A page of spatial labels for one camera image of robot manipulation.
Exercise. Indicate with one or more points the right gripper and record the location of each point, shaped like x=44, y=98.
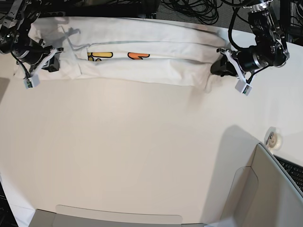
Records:
x=34, y=55

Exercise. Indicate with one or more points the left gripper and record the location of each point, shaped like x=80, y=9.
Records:
x=246, y=59

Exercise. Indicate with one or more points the white printed t-shirt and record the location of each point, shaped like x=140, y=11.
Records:
x=129, y=49

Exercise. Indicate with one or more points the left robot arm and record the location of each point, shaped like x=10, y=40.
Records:
x=270, y=49

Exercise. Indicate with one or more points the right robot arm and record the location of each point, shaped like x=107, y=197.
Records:
x=16, y=18

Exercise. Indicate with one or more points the clear tape roll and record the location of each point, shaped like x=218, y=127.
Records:
x=273, y=139

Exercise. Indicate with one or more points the black keyboard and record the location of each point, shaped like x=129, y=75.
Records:
x=294, y=170

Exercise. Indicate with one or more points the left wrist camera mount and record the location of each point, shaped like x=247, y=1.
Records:
x=242, y=85

